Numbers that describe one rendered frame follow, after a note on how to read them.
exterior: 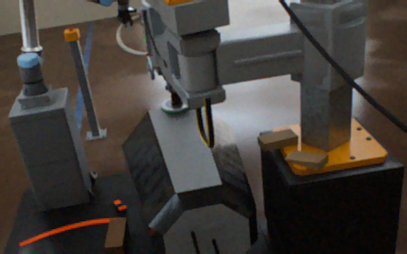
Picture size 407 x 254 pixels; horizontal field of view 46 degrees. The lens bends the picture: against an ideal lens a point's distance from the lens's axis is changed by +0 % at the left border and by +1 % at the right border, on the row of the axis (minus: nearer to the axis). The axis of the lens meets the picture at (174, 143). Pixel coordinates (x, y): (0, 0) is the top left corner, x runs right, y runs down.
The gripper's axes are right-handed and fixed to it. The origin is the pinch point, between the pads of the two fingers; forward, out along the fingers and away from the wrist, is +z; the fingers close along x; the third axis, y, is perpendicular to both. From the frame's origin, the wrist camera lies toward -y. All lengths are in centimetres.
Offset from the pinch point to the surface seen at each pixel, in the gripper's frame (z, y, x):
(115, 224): 58, 107, 92
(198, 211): -30, 102, 162
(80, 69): 69, 16, -60
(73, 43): 46, 11, -68
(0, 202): 105, 144, -19
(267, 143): -28, 43, 161
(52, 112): 15, 89, 13
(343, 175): -33, 37, 203
